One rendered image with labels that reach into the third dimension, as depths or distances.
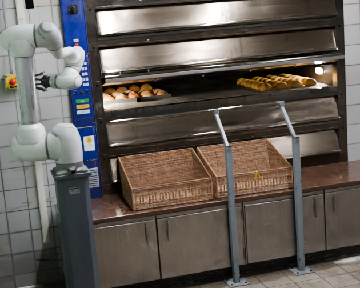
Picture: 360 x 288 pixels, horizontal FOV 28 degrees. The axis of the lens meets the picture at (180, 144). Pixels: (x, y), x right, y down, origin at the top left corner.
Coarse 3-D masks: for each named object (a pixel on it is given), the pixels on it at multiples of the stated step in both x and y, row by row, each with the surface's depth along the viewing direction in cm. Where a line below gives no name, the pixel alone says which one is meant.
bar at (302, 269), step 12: (216, 108) 485; (228, 108) 486; (240, 108) 488; (120, 120) 468; (132, 120) 470; (144, 120) 472; (216, 120) 483; (288, 120) 489; (228, 144) 470; (228, 156) 468; (300, 156) 482; (228, 168) 469; (300, 168) 483; (228, 180) 471; (300, 180) 485; (228, 192) 474; (300, 192) 486; (228, 204) 477; (300, 204) 488; (300, 216) 489; (300, 228) 491; (300, 240) 492; (300, 252) 494; (300, 264) 496
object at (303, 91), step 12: (240, 96) 530; (252, 96) 529; (264, 96) 532; (276, 96) 534; (288, 96) 537; (132, 108) 511; (144, 108) 509; (156, 108) 511; (168, 108) 514; (180, 108) 516
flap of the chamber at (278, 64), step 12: (300, 60) 519; (312, 60) 521; (324, 60) 524; (336, 60) 534; (180, 72) 497; (192, 72) 499; (204, 72) 501; (216, 72) 508; (228, 72) 520; (108, 84) 495; (120, 84) 506
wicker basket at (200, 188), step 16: (128, 160) 509; (144, 160) 511; (160, 160) 514; (192, 160) 519; (128, 176) 508; (144, 176) 510; (160, 176) 513; (176, 176) 516; (192, 176) 518; (208, 176) 483; (128, 192) 482; (144, 192) 509; (160, 192) 471; (176, 192) 474; (192, 192) 477; (208, 192) 480; (144, 208) 470
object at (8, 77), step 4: (4, 76) 473; (8, 76) 473; (12, 76) 474; (8, 80) 474; (16, 80) 475; (8, 84) 474; (16, 84) 476; (8, 88) 475; (12, 88) 475; (16, 88) 476
